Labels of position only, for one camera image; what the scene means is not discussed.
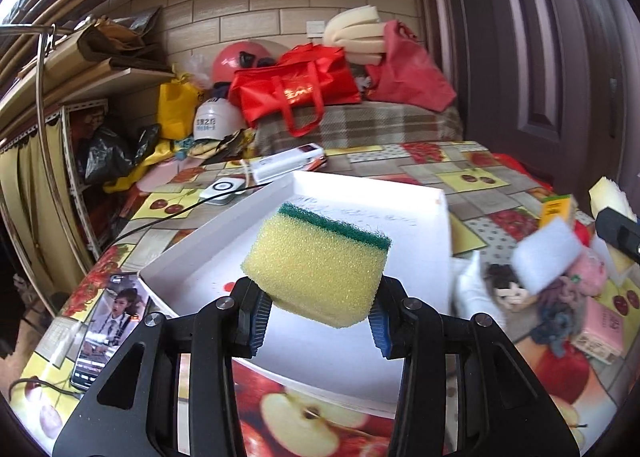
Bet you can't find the pale yellow sponge piece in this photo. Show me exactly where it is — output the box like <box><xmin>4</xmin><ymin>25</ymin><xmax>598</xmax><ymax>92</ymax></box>
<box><xmin>589</xmin><ymin>177</ymin><xmax>638</xmax><ymax>221</ymax></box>

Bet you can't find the white foam sponge block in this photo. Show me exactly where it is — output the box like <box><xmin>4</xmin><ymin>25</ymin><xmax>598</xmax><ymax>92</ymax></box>
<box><xmin>510</xmin><ymin>218</ymin><xmax>584</xmax><ymax>295</ymax></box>

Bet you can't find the yellow green scrub sponge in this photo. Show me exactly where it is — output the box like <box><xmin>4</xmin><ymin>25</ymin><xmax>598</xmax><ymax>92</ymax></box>
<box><xmin>241</xmin><ymin>203</ymin><xmax>392</xmax><ymax>328</ymax></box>

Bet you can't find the small dark-haired doll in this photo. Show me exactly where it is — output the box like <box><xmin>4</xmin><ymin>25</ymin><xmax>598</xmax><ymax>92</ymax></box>
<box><xmin>485</xmin><ymin>264</ymin><xmax>537</xmax><ymax>312</ymax></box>

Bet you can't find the fruit pattern tablecloth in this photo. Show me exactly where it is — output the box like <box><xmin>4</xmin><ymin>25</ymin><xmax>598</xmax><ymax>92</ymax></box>
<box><xmin>10</xmin><ymin>142</ymin><xmax>639</xmax><ymax>453</ymax></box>

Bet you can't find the pink tissue pack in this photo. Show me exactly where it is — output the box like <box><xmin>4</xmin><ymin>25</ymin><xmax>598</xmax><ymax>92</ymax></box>
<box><xmin>570</xmin><ymin>297</ymin><xmax>624</xmax><ymax>365</ymax></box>

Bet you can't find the smartphone showing video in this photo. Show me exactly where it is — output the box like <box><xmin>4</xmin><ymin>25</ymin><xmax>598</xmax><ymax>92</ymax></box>
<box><xmin>70</xmin><ymin>272</ymin><xmax>149</xmax><ymax>391</ymax></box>

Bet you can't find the white shallow cardboard box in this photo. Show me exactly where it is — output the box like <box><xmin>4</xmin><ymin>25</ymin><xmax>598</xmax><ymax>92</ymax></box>
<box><xmin>138</xmin><ymin>170</ymin><xmax>454</xmax><ymax>420</ymax></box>

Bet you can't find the white power bank box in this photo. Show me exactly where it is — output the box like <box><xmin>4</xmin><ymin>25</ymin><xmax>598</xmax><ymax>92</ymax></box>
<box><xmin>250</xmin><ymin>143</ymin><xmax>326</xmax><ymax>184</ymax></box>

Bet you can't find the dark wooden door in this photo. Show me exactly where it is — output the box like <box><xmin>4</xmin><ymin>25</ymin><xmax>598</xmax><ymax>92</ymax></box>
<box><xmin>452</xmin><ymin>0</ymin><xmax>639</xmax><ymax>204</ymax></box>

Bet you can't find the white helmet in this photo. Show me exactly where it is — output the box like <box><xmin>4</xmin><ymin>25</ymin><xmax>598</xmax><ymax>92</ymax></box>
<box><xmin>193</xmin><ymin>98</ymin><xmax>245</xmax><ymax>141</ymax></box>

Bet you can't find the black plastic bag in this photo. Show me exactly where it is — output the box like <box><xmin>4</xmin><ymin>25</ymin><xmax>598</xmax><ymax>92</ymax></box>
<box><xmin>80</xmin><ymin>125</ymin><xmax>160</xmax><ymax>185</ymax></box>

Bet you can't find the yellow shopping bag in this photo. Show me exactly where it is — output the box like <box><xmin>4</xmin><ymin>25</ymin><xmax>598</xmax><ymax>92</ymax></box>
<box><xmin>156</xmin><ymin>78</ymin><xmax>201</xmax><ymax>141</ymax></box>

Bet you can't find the plaid covered bench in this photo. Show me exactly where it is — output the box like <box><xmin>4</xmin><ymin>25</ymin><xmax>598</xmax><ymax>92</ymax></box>
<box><xmin>252</xmin><ymin>102</ymin><xmax>463</xmax><ymax>155</ymax></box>

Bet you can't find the shiny red tote bag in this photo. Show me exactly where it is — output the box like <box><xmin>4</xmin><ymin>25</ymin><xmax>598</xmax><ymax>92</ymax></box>
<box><xmin>228</xmin><ymin>43</ymin><xmax>361</xmax><ymax>138</ymax></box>

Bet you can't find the dark red fabric bag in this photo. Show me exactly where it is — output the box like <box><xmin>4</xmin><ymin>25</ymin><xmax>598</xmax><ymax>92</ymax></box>
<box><xmin>366</xmin><ymin>20</ymin><xmax>457</xmax><ymax>113</ymax></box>

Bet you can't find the red helmet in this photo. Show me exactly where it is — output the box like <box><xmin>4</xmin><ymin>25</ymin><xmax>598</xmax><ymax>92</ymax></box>
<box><xmin>213</xmin><ymin>41</ymin><xmax>276</xmax><ymax>84</ymax></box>

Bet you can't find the metal shelf rack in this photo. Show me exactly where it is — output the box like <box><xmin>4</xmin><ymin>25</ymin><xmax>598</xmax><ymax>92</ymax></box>
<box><xmin>1</xmin><ymin>24</ymin><xmax>93</xmax><ymax>314</ymax></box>

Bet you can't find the cream foam roll stack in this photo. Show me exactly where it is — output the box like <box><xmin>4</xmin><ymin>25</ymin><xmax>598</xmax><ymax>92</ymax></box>
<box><xmin>322</xmin><ymin>6</ymin><xmax>386</xmax><ymax>66</ymax></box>

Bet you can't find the white round wireless charger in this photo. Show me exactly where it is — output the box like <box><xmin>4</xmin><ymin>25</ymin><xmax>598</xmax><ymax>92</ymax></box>
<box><xmin>198</xmin><ymin>177</ymin><xmax>246</xmax><ymax>206</ymax></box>

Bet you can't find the black cable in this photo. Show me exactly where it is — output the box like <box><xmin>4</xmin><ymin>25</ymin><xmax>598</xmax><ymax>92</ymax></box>
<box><xmin>108</xmin><ymin>181</ymin><xmax>274</xmax><ymax>244</ymax></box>

